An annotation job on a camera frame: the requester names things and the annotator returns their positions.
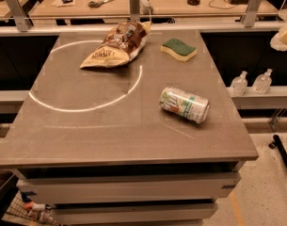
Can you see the green yellow sponge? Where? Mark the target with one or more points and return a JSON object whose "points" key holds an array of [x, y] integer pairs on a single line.
{"points": [[178, 49]]}

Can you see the right metal bracket post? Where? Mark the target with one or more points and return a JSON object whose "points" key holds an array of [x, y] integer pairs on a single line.
{"points": [[249, 18]]}

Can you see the wire basket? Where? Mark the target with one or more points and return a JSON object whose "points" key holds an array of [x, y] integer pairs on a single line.
{"points": [[22, 207]]}

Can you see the clear sanitizer bottle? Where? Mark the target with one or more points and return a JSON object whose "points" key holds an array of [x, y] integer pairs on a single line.
{"points": [[238, 84], [262, 82]]}

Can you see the grey drawer cabinet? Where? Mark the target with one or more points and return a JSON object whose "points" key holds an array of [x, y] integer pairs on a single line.
{"points": [[155, 199]]}

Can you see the left clear sanitizer bottle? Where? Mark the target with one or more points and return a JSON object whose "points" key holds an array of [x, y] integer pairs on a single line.
{"points": [[238, 84]]}

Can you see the grey handled scissors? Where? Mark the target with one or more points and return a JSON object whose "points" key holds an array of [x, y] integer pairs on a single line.
{"points": [[97, 4]]}

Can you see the brown chip bag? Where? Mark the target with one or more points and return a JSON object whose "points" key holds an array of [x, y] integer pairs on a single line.
{"points": [[120, 46]]}

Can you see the black floor bar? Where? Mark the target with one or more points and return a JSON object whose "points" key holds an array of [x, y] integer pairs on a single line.
{"points": [[277, 143]]}

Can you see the right clear sanitizer bottle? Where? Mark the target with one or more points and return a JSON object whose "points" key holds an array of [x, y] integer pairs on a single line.
{"points": [[262, 82]]}

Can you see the left metal bracket post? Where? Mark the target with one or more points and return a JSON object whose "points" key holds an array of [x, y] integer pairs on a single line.
{"points": [[20, 19]]}

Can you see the middle metal bracket post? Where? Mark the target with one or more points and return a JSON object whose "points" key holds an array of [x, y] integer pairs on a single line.
{"points": [[134, 10]]}

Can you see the metal bracket post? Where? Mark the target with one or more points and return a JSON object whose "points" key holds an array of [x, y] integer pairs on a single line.
{"points": [[134, 10], [20, 19], [249, 18]]}

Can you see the white plastic bag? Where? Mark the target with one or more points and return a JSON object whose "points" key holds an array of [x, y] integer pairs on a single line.
{"points": [[279, 41]]}

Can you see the white green 7up can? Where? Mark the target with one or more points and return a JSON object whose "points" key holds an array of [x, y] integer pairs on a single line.
{"points": [[187, 105]]}

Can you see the white power strip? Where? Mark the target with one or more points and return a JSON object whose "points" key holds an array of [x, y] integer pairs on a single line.
{"points": [[146, 7]]}

